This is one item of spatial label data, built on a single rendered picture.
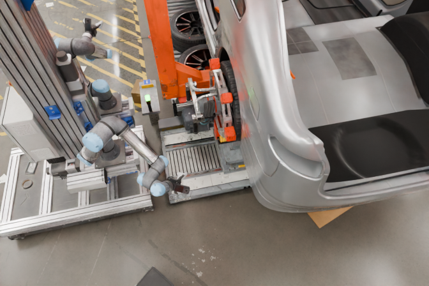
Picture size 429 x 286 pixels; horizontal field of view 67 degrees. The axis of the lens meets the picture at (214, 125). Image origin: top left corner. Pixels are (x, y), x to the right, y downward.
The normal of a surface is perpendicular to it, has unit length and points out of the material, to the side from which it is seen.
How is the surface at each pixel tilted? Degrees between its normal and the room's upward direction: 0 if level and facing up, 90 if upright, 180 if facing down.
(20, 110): 0
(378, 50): 2
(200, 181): 0
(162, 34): 90
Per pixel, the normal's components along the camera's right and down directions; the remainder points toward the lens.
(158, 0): 0.21, 0.78
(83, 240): 0.00, -0.60
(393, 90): 0.07, -0.26
